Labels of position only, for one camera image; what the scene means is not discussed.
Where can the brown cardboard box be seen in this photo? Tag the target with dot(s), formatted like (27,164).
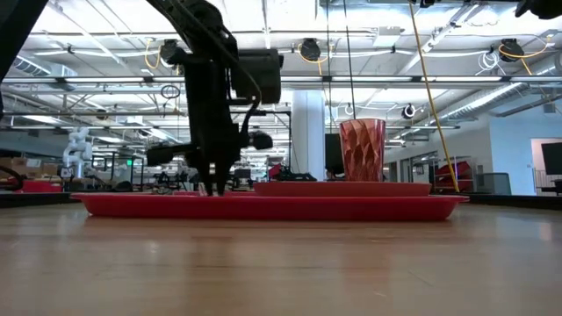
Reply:
(48,169)

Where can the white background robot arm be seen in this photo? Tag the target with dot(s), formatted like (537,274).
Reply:
(78,151)

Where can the silver ventilation duct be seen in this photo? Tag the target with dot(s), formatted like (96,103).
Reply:
(505,94)

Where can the black wall screen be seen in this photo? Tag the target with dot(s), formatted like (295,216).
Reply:
(552,158)

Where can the red background bin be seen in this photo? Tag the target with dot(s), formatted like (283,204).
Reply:
(39,187)

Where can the orange faceted plastic cup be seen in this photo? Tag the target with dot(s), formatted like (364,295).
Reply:
(362,151)

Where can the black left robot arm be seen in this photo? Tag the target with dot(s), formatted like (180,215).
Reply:
(197,17)

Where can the white square column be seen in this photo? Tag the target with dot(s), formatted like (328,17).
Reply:
(307,140)

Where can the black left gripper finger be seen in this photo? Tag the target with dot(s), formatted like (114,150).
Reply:
(221,182)
(208,182)

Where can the black background workstation frame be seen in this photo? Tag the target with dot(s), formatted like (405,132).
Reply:
(265,112)

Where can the orange round plate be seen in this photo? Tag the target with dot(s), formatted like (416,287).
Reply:
(342,189)

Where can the red plastic tray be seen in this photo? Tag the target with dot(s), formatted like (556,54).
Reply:
(285,210)

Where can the black monitor screen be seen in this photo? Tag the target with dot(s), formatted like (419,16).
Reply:
(332,151)

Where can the red background crate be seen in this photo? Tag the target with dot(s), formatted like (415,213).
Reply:
(275,171)

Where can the black background robot arm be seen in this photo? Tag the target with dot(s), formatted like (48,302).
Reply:
(298,177)

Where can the grey mesh cabinet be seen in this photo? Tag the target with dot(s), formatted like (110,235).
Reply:
(494,184)

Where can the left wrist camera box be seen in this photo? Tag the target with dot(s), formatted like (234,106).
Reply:
(259,74)

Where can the red bin shelf rack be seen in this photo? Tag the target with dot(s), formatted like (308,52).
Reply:
(458,169)

